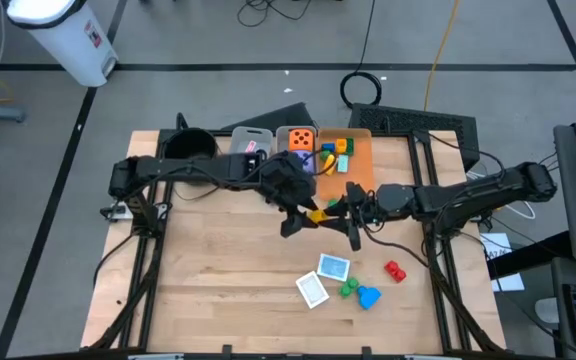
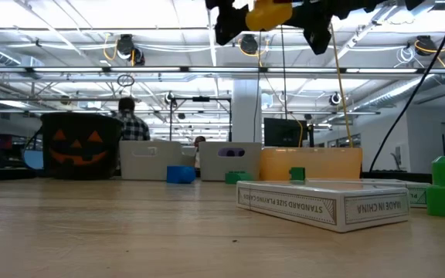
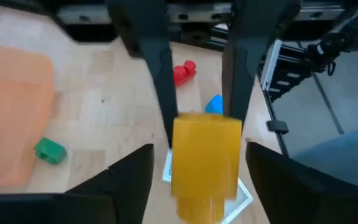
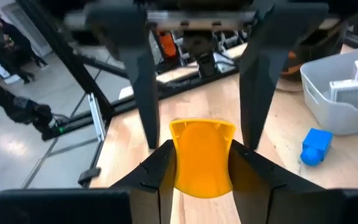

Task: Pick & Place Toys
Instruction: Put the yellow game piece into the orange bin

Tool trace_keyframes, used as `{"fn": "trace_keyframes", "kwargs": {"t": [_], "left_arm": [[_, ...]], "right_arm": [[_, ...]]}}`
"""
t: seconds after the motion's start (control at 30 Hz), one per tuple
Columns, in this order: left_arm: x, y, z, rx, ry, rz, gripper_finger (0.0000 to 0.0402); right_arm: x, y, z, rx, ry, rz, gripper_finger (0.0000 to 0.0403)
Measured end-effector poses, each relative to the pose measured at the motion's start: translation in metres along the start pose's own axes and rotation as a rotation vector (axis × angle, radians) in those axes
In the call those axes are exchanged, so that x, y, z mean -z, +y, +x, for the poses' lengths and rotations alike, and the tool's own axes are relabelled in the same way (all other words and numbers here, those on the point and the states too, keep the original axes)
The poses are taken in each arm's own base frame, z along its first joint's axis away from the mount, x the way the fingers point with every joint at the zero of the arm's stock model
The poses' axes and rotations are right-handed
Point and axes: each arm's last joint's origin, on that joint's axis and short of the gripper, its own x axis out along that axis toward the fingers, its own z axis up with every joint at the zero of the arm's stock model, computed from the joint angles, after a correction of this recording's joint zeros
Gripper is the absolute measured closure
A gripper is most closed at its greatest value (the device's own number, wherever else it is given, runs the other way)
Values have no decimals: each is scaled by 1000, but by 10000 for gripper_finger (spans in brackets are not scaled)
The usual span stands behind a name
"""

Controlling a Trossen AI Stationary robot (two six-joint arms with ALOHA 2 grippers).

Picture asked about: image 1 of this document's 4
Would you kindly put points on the large blue toy block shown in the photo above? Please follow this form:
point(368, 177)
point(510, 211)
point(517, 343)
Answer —
point(369, 297)

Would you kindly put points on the teal framed card deck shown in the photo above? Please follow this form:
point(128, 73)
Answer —
point(333, 267)

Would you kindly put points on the black jack-o-lantern bucket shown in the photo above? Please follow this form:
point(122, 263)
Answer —
point(190, 142)

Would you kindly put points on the white paper sheet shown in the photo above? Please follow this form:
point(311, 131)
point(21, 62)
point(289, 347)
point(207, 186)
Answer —
point(508, 282)
point(498, 245)

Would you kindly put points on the black aluminium table frame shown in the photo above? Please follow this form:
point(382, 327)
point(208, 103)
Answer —
point(156, 272)

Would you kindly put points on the small blue toy block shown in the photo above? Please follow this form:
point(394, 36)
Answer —
point(328, 147)

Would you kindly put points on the red toy block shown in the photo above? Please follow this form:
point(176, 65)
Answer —
point(395, 271)

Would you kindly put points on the white trash can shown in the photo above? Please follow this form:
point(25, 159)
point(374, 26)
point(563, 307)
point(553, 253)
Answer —
point(68, 45)

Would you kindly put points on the mint toy brick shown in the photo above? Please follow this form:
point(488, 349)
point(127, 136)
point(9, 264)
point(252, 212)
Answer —
point(342, 163)

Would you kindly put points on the black wedge-shaped cover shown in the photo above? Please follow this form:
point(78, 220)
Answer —
point(283, 117)

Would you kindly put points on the orange plastic bin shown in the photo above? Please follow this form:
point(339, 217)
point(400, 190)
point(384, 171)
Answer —
point(355, 175)

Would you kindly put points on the orange foam die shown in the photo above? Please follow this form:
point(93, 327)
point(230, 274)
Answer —
point(300, 140)

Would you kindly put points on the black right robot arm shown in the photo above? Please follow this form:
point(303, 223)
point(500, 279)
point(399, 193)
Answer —
point(483, 192)

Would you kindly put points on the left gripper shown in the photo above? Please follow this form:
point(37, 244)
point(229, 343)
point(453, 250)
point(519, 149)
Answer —
point(288, 182)

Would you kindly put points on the white playing card deck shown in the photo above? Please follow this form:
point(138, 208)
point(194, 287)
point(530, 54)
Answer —
point(312, 289)

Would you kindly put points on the grey plastic bin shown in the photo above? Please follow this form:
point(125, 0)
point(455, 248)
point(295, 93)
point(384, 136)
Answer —
point(240, 140)
point(283, 135)

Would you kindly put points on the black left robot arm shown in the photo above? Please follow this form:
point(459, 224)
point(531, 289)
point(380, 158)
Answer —
point(178, 170)

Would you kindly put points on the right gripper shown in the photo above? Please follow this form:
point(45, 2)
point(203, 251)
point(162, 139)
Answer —
point(383, 202)

